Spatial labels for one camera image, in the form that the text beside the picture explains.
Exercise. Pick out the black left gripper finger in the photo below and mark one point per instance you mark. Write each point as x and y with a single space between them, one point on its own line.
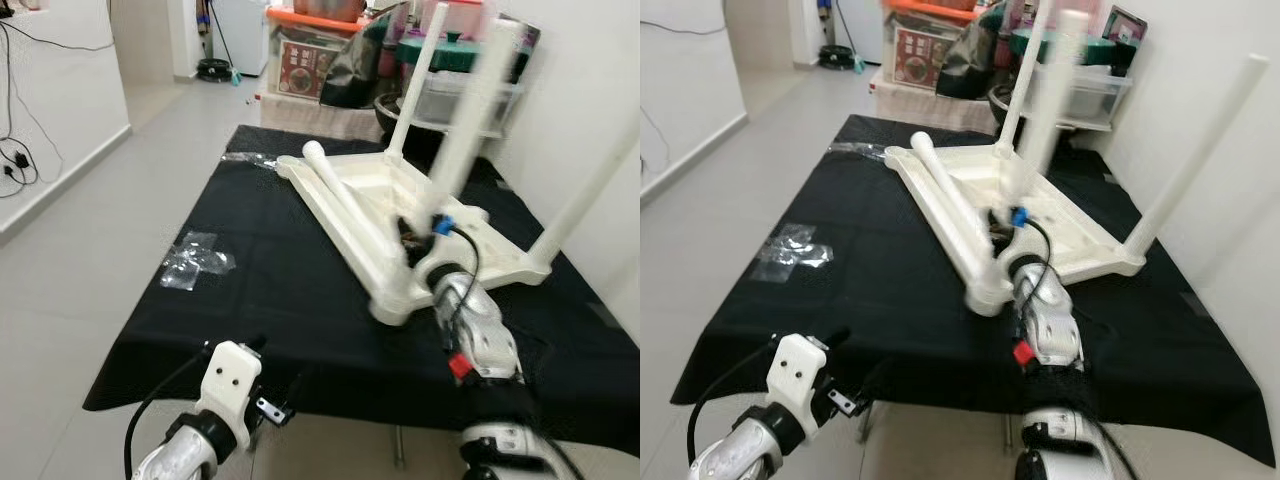
297 385
838 336
255 343
880 375

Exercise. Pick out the white plastic children table top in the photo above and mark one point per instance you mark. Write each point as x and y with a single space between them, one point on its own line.
500 260
1080 250

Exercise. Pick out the clear tape cross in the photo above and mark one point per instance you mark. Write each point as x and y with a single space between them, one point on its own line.
198 260
792 252

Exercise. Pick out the beige cloth covered shelf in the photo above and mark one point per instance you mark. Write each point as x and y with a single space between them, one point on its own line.
930 108
320 118

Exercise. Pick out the clear plastic storage bin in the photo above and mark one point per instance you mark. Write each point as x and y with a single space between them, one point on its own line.
445 100
1100 95

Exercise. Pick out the clear tape strip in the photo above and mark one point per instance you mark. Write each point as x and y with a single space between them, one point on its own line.
248 158
855 150

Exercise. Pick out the black plastic bag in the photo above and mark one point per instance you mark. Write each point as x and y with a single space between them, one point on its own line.
970 65
355 75

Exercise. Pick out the red printed cardboard box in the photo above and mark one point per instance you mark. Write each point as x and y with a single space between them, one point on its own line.
308 68
922 58

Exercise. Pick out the mop with blue head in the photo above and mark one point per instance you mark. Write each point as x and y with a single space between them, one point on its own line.
858 65
236 78

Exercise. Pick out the purple printed box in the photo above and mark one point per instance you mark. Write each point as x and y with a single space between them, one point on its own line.
1125 28
530 40

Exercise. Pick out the orange bin lid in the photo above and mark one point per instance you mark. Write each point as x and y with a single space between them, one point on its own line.
310 20
930 10

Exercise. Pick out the black round robot vacuum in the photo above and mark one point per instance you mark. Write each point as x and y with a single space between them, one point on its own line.
215 68
838 57

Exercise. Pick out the white fridge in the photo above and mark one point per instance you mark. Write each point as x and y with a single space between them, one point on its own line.
245 35
865 25

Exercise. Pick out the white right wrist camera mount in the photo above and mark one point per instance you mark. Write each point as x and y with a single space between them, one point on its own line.
1003 268
428 272

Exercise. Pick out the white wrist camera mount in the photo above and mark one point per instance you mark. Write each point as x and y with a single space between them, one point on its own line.
230 380
798 370
428 272
1003 268

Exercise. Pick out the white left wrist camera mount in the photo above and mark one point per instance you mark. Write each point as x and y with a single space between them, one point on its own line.
798 370
230 380

